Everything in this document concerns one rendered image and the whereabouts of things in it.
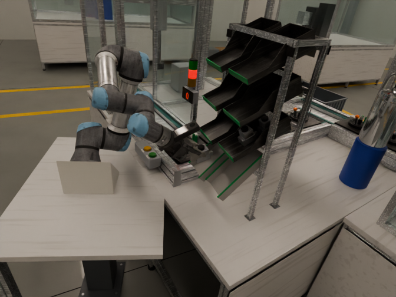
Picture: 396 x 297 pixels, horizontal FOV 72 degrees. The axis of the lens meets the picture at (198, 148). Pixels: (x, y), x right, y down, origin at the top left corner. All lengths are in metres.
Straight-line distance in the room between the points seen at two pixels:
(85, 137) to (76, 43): 4.95
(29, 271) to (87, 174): 1.13
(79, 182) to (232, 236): 0.76
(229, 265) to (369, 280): 0.77
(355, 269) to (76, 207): 1.40
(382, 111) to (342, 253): 0.75
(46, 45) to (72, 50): 0.47
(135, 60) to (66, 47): 5.03
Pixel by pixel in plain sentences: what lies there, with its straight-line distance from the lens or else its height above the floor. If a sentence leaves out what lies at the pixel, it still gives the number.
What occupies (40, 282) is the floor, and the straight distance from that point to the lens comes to 2.27.
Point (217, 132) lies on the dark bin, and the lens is 1.25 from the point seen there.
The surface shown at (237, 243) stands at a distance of 1.24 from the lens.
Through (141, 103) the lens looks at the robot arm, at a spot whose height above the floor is 1.40.
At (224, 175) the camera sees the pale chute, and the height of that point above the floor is 1.04.
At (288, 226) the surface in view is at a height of 0.86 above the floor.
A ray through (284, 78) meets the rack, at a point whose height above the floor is 1.54.
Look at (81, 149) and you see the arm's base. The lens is 1.44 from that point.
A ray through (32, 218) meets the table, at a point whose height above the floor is 0.86.
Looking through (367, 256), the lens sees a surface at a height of 0.75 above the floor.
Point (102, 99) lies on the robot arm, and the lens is 0.99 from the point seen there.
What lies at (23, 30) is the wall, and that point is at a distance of 9.39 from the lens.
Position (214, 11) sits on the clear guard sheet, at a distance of 2.98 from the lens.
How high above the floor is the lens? 1.79
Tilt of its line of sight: 32 degrees down
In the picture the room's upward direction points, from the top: 6 degrees clockwise
